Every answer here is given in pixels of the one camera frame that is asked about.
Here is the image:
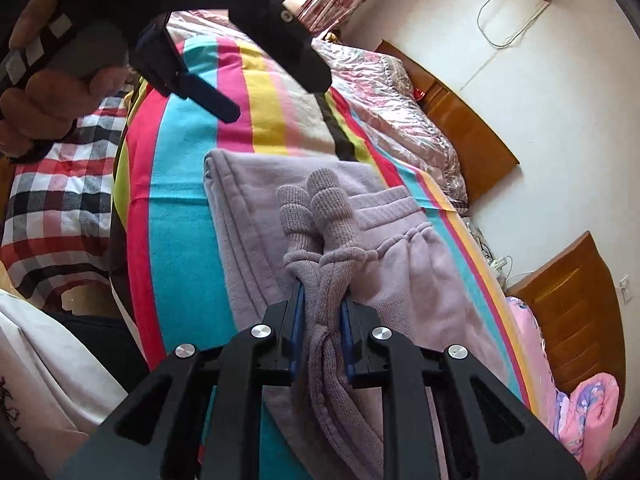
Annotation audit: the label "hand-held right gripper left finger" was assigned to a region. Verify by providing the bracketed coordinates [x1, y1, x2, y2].
[55, 280, 308, 480]

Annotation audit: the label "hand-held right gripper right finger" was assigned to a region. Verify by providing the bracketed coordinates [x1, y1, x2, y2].
[340, 297, 588, 480]

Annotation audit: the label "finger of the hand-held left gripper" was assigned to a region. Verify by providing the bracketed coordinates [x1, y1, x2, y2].
[232, 2, 333, 95]
[129, 12, 242, 124]

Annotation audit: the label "lilac pants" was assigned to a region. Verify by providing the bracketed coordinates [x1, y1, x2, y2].
[202, 149, 526, 480]

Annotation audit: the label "person's left hand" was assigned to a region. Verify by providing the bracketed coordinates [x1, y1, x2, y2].
[0, 0, 132, 163]

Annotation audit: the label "striped colourful blanket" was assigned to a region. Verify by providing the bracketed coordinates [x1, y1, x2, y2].
[107, 35, 543, 480]

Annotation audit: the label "pink satin quilt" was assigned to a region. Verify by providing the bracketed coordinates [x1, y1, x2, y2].
[165, 10, 471, 211]

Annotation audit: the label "plaid bed sheet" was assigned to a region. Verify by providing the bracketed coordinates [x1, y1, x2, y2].
[0, 95, 133, 311]

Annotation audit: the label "person's dark clothing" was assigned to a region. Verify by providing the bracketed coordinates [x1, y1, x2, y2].
[47, 310, 153, 391]

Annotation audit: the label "pink floral quilt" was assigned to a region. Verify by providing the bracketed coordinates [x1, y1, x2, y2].
[505, 295, 621, 463]

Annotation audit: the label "person's white top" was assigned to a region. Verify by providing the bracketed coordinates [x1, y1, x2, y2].
[0, 287, 131, 461]

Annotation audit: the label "white power cable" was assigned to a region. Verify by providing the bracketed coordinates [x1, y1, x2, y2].
[459, 0, 551, 92]

